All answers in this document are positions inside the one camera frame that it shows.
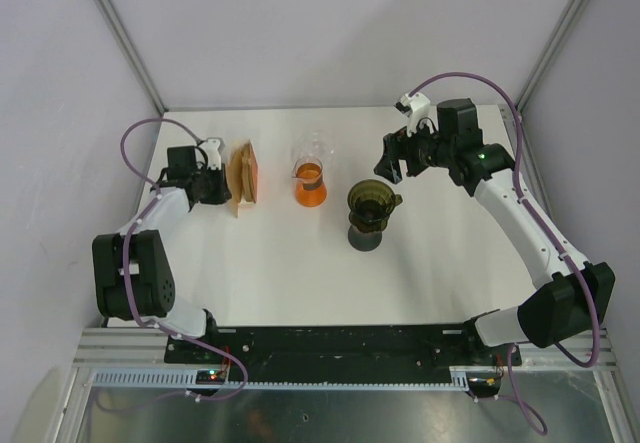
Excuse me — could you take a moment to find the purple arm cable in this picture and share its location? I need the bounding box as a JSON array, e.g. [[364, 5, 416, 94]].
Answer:
[[409, 70, 601, 437], [94, 117, 250, 413]]

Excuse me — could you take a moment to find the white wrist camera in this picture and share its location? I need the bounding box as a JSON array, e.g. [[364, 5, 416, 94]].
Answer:
[[198, 137, 224, 171], [395, 92, 431, 137]]

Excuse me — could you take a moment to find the aluminium frame rail left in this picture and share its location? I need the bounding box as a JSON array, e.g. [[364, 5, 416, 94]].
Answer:
[[94, 0, 167, 115]]

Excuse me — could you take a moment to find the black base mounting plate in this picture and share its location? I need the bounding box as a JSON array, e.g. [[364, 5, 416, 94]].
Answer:
[[163, 323, 524, 384]]

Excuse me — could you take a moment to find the grey slotted cable duct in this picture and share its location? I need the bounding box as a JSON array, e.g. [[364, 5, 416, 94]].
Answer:
[[92, 368, 469, 392]]

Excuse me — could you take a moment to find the aluminium frame rail right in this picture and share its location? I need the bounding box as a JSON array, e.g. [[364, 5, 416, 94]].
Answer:
[[515, 0, 590, 114]]

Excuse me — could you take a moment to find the green glass coffee dripper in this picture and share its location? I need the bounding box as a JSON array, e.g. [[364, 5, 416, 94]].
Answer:
[[347, 179, 403, 233]]

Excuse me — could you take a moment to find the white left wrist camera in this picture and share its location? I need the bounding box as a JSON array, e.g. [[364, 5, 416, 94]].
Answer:
[[198, 137, 224, 171]]

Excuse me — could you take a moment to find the clear empty glass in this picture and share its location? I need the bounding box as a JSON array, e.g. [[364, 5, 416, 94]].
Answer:
[[291, 130, 336, 165]]

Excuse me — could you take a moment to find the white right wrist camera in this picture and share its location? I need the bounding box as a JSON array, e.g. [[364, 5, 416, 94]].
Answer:
[[395, 92, 431, 137]]

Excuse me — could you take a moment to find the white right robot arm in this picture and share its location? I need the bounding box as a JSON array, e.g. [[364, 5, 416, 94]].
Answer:
[[374, 93, 615, 364]]

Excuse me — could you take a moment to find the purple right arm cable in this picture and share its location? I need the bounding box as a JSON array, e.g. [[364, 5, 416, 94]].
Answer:
[[409, 70, 601, 437]]

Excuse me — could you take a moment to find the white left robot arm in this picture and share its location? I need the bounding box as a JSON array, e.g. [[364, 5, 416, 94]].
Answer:
[[92, 138, 231, 363]]

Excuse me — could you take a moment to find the aluminium frame rail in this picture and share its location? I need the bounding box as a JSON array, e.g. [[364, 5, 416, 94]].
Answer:
[[94, 0, 167, 115], [515, 0, 590, 114]]

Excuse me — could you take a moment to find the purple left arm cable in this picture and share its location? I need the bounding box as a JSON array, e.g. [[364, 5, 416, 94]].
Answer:
[[94, 117, 250, 413]]

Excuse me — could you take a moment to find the orange liquid glass beaker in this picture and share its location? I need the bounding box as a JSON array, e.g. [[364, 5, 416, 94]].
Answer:
[[292, 156, 327, 208]]

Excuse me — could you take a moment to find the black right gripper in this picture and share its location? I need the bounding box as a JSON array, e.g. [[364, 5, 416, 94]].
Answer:
[[374, 115, 455, 185]]

